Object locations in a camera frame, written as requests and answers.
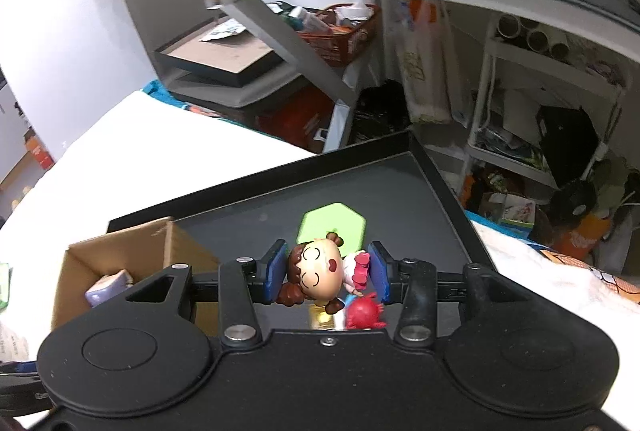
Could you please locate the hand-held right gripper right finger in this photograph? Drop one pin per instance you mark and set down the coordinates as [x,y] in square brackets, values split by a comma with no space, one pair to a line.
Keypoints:
[377,271]

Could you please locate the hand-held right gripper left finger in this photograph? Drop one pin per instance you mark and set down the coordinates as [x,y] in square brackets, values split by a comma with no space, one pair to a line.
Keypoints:
[274,271]

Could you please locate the brown-haired doll figurine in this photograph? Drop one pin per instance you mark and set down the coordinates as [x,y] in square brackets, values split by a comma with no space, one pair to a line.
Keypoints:
[317,273]

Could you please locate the black tray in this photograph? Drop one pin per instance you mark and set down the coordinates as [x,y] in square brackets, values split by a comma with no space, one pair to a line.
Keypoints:
[250,211]

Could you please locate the brown cardboard box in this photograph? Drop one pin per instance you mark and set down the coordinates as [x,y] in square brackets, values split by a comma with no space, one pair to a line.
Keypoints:
[75,276]

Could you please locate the lilac and white toy box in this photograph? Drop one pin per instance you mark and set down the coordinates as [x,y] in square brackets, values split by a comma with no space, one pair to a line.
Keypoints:
[107,288]

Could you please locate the red crab figurine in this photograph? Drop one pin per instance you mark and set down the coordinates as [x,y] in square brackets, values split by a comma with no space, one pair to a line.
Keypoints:
[362,311]

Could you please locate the clear plastic cup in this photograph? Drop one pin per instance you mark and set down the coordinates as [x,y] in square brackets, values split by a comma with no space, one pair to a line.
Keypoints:
[12,343]

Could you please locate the green hexagonal container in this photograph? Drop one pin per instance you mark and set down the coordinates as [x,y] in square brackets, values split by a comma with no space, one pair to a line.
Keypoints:
[330,223]

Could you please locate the green wipe packet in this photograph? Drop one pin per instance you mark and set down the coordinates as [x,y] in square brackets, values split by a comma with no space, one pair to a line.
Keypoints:
[4,286]

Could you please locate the red-orange cardboard box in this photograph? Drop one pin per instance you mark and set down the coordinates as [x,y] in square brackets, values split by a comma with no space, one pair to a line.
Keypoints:
[295,121]

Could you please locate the white storage rack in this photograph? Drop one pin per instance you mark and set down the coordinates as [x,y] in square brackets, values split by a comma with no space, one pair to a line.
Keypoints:
[482,111]

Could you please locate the cream tote bag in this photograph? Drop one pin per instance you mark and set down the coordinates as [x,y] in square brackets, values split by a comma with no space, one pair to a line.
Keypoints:
[425,76]

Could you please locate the black round fan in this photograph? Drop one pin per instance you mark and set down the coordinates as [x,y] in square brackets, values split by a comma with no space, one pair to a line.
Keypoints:
[575,198]

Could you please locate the grey desk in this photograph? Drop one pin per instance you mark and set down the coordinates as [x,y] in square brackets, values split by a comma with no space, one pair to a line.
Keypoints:
[300,56]

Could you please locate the black framed board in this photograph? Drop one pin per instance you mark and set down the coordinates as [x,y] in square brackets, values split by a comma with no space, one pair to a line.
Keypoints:
[220,56]

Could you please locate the red plastic basket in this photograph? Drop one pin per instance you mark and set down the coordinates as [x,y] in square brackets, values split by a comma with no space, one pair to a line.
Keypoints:
[340,48]

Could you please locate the black bag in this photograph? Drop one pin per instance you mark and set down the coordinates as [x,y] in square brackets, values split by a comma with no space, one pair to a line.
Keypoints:
[567,141]

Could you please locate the printed paper packet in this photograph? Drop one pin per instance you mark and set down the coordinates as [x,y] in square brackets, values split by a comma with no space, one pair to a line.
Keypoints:
[222,31]

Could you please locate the orange carton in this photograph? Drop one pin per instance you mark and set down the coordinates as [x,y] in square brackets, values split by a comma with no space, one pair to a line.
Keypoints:
[40,153]

